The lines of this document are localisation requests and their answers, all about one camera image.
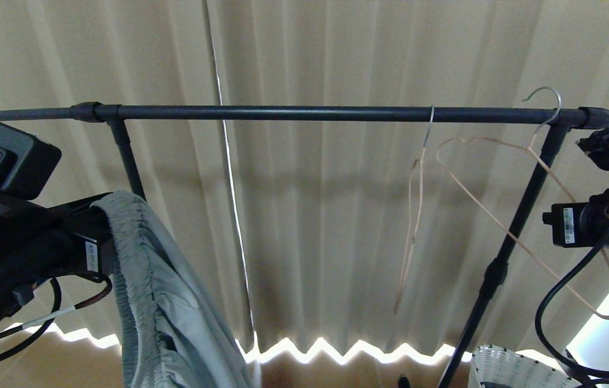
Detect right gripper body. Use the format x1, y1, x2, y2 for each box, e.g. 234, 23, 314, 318
542, 198, 609, 253

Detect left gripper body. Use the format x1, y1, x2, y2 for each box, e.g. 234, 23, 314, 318
0, 192, 120, 283

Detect pink clothes hanger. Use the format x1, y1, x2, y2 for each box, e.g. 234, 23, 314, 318
393, 105, 435, 316
436, 87, 609, 320

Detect pale grey shorts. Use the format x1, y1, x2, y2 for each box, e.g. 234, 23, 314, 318
92, 190, 254, 388

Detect white laundry basket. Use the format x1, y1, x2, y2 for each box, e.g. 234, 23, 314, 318
468, 345, 585, 388

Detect black clothes rack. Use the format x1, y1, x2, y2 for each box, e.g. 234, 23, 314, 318
0, 101, 609, 388

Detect beige curtain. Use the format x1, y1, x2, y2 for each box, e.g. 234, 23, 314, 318
0, 0, 609, 364

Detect black cable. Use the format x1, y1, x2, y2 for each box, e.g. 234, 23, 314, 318
0, 276, 64, 371
534, 224, 609, 388

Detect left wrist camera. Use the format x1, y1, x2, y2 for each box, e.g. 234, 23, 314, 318
0, 121, 62, 211

